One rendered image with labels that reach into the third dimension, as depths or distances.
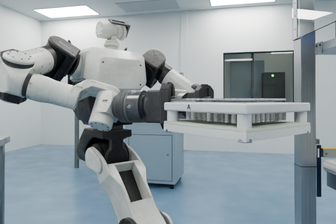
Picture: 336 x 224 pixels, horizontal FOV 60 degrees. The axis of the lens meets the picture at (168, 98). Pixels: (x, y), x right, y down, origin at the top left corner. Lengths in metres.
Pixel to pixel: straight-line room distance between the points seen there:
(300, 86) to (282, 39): 4.94
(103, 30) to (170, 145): 2.37
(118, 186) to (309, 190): 0.73
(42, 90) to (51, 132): 6.53
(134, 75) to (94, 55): 0.18
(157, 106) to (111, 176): 0.42
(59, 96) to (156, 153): 2.68
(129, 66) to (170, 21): 5.24
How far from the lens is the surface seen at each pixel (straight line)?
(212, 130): 0.60
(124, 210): 1.08
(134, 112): 0.76
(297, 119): 0.74
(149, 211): 1.07
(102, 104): 0.81
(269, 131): 0.61
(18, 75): 0.85
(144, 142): 3.46
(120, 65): 1.13
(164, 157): 3.42
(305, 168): 1.28
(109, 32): 1.20
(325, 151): 1.28
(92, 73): 1.10
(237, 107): 0.56
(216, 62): 6.05
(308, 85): 1.26
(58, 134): 7.24
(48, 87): 0.83
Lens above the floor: 1.02
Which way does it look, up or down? 1 degrees up
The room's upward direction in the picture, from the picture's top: straight up
